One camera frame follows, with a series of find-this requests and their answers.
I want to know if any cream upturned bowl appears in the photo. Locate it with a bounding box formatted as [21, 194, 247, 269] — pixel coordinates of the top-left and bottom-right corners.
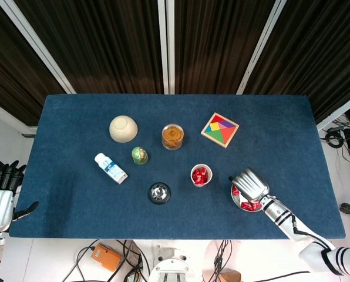
[109, 115, 139, 144]

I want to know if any clear jar of rubber bands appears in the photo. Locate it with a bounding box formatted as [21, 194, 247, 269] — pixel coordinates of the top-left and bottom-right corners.
[161, 123, 185, 151]

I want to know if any orange handheld device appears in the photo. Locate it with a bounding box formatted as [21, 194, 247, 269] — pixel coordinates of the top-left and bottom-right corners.
[91, 243, 123, 273]

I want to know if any green gold nesting doll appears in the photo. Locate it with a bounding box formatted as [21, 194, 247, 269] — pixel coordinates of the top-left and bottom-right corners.
[130, 146, 149, 166]

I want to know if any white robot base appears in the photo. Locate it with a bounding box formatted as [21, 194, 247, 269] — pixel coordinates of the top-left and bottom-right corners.
[147, 245, 195, 282]

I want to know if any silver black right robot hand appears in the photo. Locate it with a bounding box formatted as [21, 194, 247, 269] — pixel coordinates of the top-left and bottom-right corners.
[228, 167, 271, 205]

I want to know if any brown wooden block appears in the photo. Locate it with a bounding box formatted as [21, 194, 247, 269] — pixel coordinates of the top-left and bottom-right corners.
[218, 268, 242, 282]

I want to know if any colourful wooden tangram puzzle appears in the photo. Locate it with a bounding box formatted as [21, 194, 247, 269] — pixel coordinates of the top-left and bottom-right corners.
[200, 112, 240, 149]

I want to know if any chrome call bell black base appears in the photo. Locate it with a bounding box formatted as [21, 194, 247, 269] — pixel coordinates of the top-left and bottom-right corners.
[147, 182, 172, 206]

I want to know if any black cable bundle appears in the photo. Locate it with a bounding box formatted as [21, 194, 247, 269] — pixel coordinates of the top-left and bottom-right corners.
[207, 239, 233, 282]
[116, 239, 151, 282]

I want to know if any dark brown curtain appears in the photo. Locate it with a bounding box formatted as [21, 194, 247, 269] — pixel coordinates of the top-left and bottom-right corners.
[15, 0, 164, 95]
[0, 0, 67, 127]
[174, 0, 277, 95]
[244, 0, 350, 124]

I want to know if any white milk bottle blue label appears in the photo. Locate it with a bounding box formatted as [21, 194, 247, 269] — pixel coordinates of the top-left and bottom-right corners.
[93, 152, 129, 185]

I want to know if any round silver metal plate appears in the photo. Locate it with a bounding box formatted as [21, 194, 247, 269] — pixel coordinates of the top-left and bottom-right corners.
[230, 182, 264, 212]

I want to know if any white paper cup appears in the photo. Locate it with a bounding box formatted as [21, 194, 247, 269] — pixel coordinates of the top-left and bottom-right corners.
[190, 163, 213, 188]

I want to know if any white partition frame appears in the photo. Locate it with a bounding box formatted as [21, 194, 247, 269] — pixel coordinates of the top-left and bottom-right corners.
[0, 96, 38, 136]
[157, 0, 170, 95]
[166, 0, 176, 95]
[315, 90, 350, 132]
[236, 0, 288, 95]
[0, 0, 76, 95]

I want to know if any blue felt table cloth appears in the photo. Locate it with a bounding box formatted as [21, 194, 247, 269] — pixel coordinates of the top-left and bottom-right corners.
[9, 93, 346, 240]

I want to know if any black coiled cable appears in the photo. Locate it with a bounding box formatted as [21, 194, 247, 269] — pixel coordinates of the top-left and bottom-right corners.
[324, 129, 345, 148]

